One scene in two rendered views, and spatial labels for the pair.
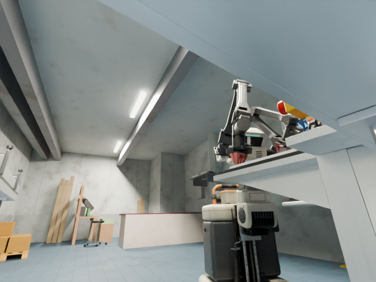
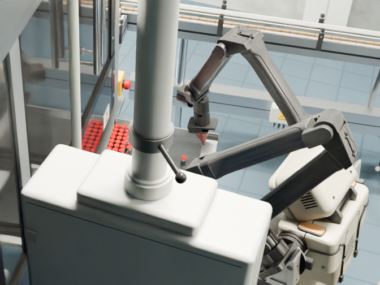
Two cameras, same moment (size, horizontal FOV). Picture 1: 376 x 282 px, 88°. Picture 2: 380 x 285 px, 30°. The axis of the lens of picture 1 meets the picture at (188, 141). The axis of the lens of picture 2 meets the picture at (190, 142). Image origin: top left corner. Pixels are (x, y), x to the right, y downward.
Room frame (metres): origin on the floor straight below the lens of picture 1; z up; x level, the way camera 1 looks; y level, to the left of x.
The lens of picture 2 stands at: (2.09, -1.81, 2.57)
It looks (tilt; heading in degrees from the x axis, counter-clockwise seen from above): 39 degrees down; 130
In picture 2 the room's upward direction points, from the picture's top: 6 degrees clockwise
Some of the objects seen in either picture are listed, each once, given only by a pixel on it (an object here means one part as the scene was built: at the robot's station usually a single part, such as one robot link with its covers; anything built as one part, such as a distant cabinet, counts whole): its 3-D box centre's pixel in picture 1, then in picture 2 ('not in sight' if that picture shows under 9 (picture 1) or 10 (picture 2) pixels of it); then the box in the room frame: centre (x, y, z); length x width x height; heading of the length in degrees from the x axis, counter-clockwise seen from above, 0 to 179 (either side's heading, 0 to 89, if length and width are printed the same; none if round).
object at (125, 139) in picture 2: not in sight; (124, 145); (0.64, -0.44, 0.91); 0.18 x 0.02 x 0.05; 126
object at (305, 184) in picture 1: (282, 192); not in sight; (0.68, -0.32, 0.80); 0.34 x 0.03 x 0.13; 35
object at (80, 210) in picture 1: (94, 213); not in sight; (7.39, 3.43, 0.90); 1.39 x 1.25 x 1.80; 27
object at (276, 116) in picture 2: not in sight; (283, 113); (0.62, 0.64, 0.50); 0.12 x 0.05 x 0.09; 35
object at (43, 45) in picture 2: not in sight; (52, 89); (0.88, -0.92, 1.51); 0.47 x 0.01 x 0.59; 125
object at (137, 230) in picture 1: (161, 228); not in sight; (6.41, 0.84, 0.42); 2.47 x 0.79 x 0.84; 117
